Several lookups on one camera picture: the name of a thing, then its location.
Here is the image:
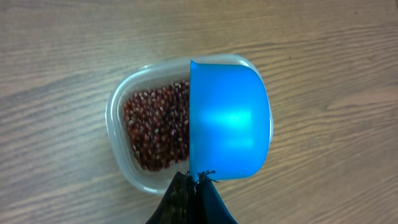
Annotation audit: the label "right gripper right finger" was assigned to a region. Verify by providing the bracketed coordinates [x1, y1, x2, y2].
[193, 170, 237, 224]

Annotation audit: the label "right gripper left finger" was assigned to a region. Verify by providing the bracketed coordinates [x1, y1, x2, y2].
[146, 172, 195, 224]

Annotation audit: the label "blue plastic measuring scoop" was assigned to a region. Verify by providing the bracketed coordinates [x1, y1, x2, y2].
[188, 62, 273, 180]

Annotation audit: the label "red adzuki beans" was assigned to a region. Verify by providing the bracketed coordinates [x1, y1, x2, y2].
[123, 80, 190, 172]

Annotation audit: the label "clear plastic food container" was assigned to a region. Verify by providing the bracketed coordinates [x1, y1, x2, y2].
[105, 54, 274, 195]

